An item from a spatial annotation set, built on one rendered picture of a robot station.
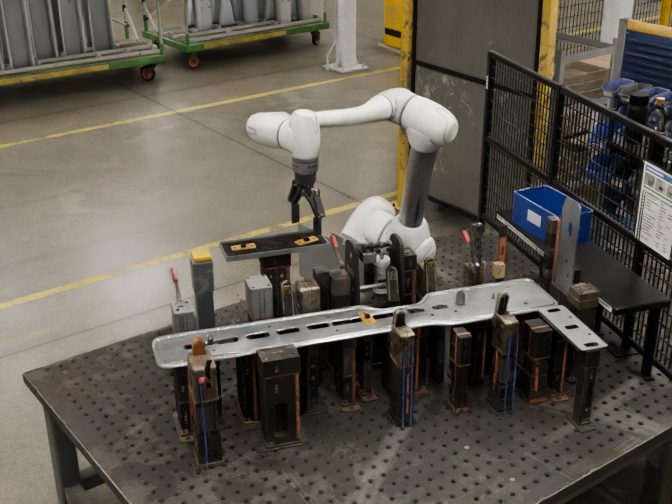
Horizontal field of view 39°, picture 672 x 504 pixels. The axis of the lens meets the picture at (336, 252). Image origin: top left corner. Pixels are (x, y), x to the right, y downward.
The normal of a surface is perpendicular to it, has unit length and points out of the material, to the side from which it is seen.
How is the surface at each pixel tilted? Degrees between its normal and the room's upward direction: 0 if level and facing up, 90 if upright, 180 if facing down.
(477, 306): 0
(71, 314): 0
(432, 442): 0
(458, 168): 93
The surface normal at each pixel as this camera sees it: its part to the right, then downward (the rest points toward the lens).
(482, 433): 0.00, -0.91
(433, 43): -0.82, 0.26
